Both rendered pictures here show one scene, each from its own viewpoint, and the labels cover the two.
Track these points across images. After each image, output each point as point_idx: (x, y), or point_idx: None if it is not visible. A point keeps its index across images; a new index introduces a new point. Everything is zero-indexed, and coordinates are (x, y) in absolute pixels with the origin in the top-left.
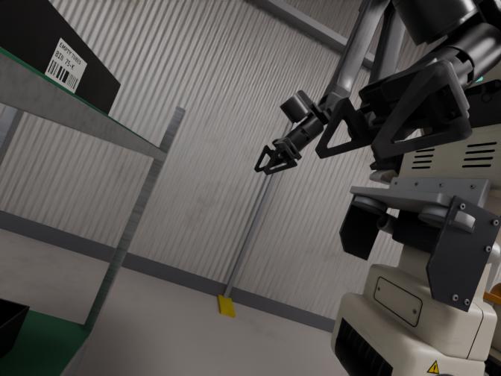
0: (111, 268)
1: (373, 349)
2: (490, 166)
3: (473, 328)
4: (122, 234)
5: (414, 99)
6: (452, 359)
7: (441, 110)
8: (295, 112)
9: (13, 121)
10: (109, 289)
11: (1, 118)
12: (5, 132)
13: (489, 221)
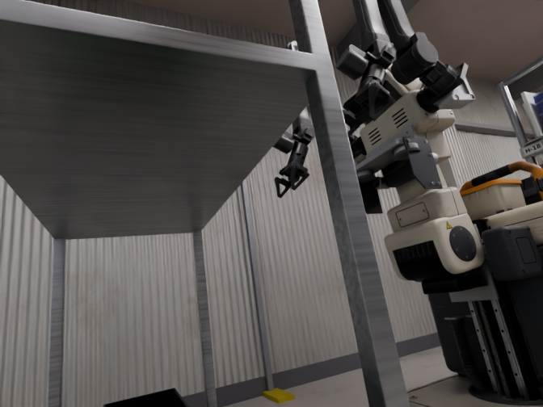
0: (205, 340)
1: (418, 245)
2: (408, 119)
3: (451, 198)
4: (199, 305)
5: (373, 97)
6: (452, 217)
7: (382, 97)
8: (287, 144)
9: (64, 256)
10: (212, 359)
11: (53, 258)
12: (61, 268)
13: (423, 142)
